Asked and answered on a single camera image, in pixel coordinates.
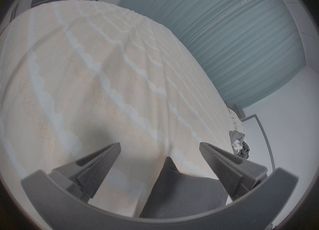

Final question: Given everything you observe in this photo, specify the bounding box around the white printed pillow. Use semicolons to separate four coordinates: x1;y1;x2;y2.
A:
227;108;244;133

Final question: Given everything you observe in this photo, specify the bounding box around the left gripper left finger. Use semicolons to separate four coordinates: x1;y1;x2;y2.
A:
51;142;121;199

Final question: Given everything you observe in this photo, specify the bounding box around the grey bedside table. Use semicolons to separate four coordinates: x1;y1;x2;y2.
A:
224;100;246;119

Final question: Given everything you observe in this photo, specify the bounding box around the bed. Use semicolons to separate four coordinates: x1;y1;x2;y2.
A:
0;1;276;218

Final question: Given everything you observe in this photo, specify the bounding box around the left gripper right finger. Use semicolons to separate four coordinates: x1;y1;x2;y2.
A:
199;142;269;198

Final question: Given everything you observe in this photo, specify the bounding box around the blue-green curtain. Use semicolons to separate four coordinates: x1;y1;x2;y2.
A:
184;0;307;108
117;0;269;43

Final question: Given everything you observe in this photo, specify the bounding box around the pile of clothes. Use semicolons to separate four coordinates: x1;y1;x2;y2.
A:
229;130;250;160

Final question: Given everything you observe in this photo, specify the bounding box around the black T-shirt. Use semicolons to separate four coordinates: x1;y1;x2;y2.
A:
139;157;228;218

